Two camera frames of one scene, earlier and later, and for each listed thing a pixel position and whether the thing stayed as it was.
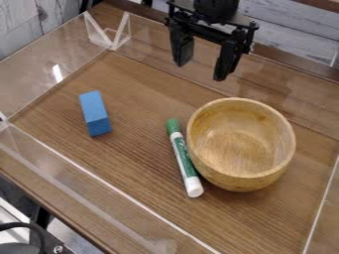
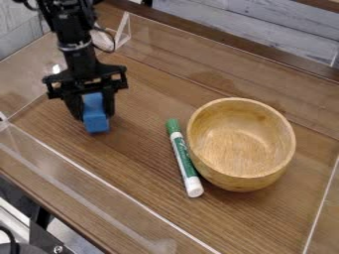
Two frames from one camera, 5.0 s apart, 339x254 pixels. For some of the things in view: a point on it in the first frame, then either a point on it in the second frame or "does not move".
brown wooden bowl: x=242 y=140 does not move
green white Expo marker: x=193 y=181 does not move
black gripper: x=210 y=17 to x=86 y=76
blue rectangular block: x=94 y=112 does not move
